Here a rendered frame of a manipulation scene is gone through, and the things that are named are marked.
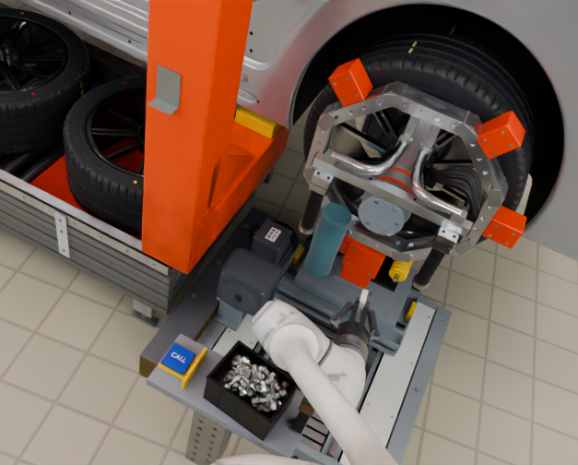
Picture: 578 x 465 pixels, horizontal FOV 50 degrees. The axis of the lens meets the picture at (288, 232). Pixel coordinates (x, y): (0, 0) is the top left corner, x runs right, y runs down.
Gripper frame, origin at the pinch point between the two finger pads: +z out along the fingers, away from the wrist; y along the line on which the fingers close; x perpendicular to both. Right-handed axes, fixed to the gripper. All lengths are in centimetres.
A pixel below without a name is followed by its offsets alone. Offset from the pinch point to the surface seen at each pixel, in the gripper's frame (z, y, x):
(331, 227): 18.1, 14.8, -7.7
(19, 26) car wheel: 87, 163, -8
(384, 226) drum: 11.9, 1.1, -16.9
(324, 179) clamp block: 3.5, 19.9, -27.8
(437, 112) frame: 17, -1, -49
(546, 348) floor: 87, -83, 49
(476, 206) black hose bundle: 8.7, -17.7, -32.4
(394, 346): 45, -20, 44
